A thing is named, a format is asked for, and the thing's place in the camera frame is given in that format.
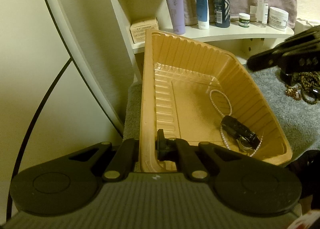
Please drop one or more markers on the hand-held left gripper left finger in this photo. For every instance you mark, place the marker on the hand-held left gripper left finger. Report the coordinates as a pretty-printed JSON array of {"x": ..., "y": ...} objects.
[{"x": 127, "y": 148}]

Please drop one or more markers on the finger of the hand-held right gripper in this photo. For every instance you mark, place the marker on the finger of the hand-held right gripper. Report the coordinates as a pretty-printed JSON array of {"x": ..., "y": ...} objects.
[
  {"x": 305, "y": 37},
  {"x": 265, "y": 61}
]

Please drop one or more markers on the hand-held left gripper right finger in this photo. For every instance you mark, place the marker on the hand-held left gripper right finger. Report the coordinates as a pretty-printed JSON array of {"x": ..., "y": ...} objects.
[{"x": 163, "y": 147}]

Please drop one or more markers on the orange plastic tray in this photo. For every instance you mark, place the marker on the orange plastic tray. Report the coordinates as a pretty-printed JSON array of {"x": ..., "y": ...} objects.
[{"x": 190, "y": 108}]

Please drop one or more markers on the white box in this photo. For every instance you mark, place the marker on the white box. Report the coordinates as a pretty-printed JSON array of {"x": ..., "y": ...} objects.
[{"x": 307, "y": 23}]

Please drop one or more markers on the white cream jar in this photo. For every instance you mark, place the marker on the white cream jar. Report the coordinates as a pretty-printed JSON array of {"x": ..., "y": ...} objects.
[{"x": 278, "y": 18}]

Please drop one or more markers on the small green jar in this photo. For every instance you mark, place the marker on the small green jar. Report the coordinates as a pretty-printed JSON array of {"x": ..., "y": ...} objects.
[{"x": 244, "y": 20}]

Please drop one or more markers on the white wooden shelf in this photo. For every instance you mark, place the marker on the white wooden shelf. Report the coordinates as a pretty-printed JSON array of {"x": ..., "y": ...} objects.
[{"x": 225, "y": 33}]

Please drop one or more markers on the small white packet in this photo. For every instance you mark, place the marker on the small white packet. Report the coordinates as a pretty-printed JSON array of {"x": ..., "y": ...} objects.
[{"x": 253, "y": 13}]

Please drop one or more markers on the clear spray bottle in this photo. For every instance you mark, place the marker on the clear spray bottle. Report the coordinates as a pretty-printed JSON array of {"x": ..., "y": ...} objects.
[{"x": 262, "y": 6}]

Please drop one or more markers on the white pearl strand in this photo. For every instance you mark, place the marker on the white pearl strand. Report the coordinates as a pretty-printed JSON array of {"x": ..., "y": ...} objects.
[{"x": 210, "y": 98}]

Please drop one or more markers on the black wristwatch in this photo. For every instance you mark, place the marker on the black wristwatch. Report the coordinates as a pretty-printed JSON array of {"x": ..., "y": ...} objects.
[{"x": 236, "y": 127}]

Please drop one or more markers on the blue and white tube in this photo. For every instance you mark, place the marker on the blue and white tube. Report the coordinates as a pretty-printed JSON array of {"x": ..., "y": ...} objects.
[{"x": 202, "y": 1}]

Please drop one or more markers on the purple tube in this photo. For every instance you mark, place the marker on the purple tube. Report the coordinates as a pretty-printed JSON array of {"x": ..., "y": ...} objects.
[{"x": 175, "y": 11}]

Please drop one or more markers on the white round panel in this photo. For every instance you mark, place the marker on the white round panel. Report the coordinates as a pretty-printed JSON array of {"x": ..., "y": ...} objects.
[{"x": 75, "y": 48}]

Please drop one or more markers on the beige carton box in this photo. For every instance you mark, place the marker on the beige carton box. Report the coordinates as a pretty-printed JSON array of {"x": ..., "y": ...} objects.
[{"x": 143, "y": 31}]

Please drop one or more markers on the dark cloth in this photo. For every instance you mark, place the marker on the dark cloth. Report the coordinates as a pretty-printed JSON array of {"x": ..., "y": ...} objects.
[{"x": 307, "y": 174}]

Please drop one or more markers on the white and red object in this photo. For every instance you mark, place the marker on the white and red object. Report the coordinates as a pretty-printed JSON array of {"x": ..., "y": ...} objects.
[{"x": 307, "y": 221}]

